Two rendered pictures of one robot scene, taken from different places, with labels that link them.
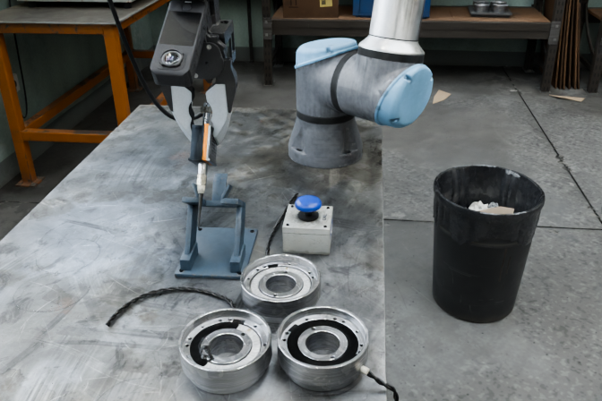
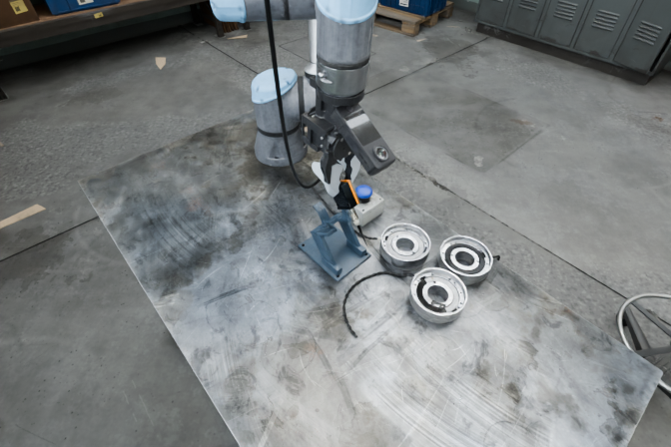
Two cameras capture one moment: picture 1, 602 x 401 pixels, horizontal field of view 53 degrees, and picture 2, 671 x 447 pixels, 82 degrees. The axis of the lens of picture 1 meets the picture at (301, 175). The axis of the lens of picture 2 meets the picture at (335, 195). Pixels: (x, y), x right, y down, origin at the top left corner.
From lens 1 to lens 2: 0.68 m
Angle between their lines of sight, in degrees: 42
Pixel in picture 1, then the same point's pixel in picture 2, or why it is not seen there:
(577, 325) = not seen: hidden behind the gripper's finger
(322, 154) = (296, 154)
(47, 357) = (359, 382)
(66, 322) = (333, 356)
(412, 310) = not seen: hidden behind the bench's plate
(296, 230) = (369, 210)
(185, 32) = (367, 129)
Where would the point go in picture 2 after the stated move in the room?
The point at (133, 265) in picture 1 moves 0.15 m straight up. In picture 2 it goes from (304, 294) to (299, 246)
